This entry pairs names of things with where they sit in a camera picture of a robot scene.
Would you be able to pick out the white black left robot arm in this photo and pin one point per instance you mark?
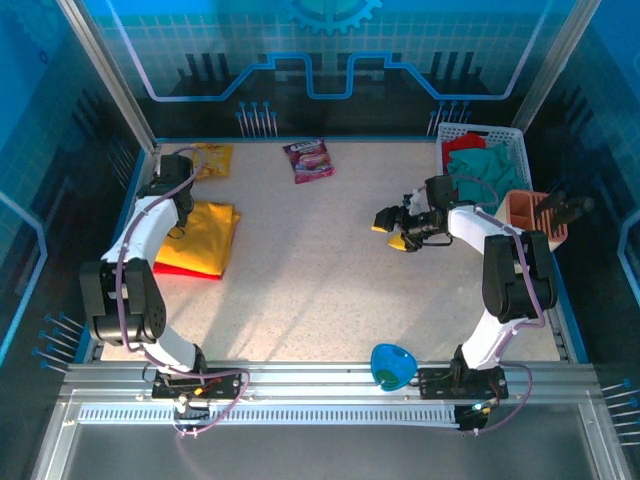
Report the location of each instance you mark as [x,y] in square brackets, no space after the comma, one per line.
[145,235]

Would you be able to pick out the red folded t-shirt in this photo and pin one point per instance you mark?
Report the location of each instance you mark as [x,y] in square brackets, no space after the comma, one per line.
[200,275]

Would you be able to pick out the yellow snack bag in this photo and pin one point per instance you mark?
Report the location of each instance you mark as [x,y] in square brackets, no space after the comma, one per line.
[215,162]

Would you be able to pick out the purple candy bag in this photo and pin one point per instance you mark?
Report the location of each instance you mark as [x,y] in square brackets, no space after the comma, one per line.
[310,162]

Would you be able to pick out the beige knife block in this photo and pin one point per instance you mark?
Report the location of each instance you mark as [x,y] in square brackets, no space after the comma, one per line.
[525,205]

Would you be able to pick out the aluminium frame post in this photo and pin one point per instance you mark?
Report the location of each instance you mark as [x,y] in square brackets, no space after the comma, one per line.
[109,75]
[552,65]

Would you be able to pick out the yellow t-shirt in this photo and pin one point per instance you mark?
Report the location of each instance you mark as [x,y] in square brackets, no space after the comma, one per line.
[210,235]

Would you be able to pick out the white plastic basket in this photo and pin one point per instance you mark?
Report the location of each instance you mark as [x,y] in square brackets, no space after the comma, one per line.
[520,145]

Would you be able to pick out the black connector box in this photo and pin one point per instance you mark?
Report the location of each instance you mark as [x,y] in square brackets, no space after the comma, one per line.
[472,420]
[192,411]

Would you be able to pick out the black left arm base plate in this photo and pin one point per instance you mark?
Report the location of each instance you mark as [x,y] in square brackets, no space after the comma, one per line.
[227,382]

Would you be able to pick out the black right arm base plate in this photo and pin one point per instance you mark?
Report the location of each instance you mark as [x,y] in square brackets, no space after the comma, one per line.
[435,382]

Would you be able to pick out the teal t-shirt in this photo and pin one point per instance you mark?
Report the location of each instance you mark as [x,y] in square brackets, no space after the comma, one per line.
[480,165]

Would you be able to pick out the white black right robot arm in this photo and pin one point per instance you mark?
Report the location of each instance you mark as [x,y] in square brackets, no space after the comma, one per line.
[470,222]

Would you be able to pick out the red crumpled t-shirt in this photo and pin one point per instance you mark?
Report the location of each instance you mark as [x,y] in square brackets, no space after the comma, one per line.
[462,145]

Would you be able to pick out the blue plastic bowl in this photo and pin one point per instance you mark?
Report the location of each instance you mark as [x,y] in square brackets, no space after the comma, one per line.
[392,365]

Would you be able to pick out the aluminium mounting rail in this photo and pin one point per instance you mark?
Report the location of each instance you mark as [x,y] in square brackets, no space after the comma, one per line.
[325,380]

